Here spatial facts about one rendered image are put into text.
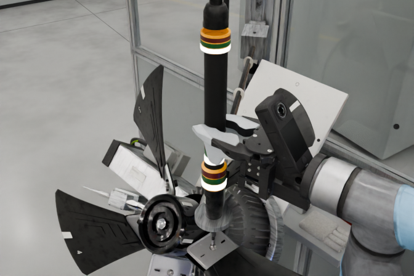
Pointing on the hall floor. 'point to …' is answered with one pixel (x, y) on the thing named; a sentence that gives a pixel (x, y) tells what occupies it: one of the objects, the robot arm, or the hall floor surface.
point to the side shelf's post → (302, 259)
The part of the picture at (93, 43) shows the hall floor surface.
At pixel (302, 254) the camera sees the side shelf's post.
